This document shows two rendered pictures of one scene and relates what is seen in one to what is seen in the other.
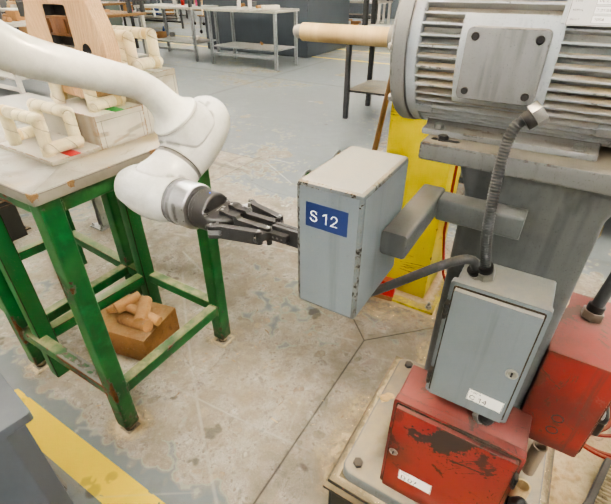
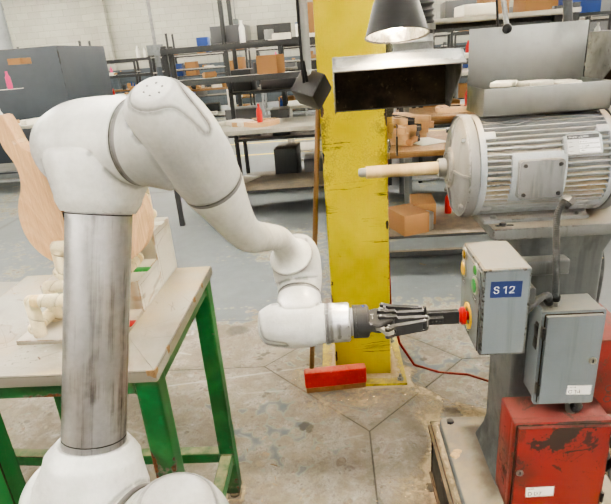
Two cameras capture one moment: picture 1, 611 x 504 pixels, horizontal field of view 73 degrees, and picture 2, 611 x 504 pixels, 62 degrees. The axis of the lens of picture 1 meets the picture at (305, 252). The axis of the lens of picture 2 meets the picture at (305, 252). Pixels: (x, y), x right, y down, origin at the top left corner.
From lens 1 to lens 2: 0.79 m
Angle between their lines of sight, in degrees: 27
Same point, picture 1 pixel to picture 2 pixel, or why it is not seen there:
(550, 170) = (574, 228)
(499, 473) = (601, 441)
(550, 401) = (602, 377)
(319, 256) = (499, 316)
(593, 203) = (598, 240)
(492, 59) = (537, 176)
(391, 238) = not seen: hidden behind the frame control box
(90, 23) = not seen: hidden behind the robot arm
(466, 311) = (557, 329)
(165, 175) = (315, 304)
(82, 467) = not seen: outside the picture
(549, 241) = (578, 269)
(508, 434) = (592, 411)
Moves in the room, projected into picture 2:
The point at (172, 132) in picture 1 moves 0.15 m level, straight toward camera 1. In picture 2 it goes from (302, 269) to (354, 285)
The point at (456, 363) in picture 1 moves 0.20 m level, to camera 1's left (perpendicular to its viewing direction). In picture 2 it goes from (556, 370) to (498, 399)
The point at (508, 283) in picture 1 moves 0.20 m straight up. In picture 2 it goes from (569, 303) to (579, 225)
